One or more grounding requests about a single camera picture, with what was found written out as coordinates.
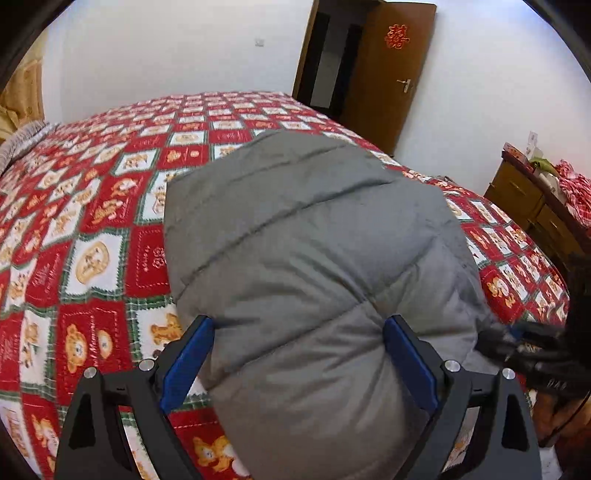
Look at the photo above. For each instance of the red printed bear blanket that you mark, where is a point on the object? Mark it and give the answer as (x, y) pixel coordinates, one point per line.
(92, 230)

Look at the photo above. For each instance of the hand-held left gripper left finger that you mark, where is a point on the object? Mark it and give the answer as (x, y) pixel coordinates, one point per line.
(184, 369)

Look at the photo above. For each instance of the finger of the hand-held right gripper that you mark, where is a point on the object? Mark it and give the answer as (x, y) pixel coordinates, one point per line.
(535, 330)
(501, 346)

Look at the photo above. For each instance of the brown wooden door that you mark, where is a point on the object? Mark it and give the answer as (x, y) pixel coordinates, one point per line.
(385, 78)

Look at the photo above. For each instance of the brown wooden cabinet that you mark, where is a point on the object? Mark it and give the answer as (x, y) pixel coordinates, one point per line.
(531, 207)

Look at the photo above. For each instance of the green cloth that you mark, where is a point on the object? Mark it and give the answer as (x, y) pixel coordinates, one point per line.
(544, 166)

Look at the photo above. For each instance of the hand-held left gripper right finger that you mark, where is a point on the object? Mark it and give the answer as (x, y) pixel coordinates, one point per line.
(411, 364)

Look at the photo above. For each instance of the dark wooden door frame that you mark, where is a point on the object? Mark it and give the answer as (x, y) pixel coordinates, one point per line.
(323, 55)

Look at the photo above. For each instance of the red paper door decoration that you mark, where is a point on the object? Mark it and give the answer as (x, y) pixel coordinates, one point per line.
(398, 36)

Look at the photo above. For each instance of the grey puffer jacket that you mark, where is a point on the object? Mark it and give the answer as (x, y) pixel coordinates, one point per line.
(314, 277)

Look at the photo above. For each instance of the beige patterned curtain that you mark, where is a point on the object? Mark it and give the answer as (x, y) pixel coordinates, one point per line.
(21, 97)

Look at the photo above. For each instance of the striped grey pillow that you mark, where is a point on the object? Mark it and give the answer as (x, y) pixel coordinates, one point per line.
(21, 141)

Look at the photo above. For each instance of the red plaid cloth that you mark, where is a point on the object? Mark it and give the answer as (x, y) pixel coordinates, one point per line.
(575, 184)

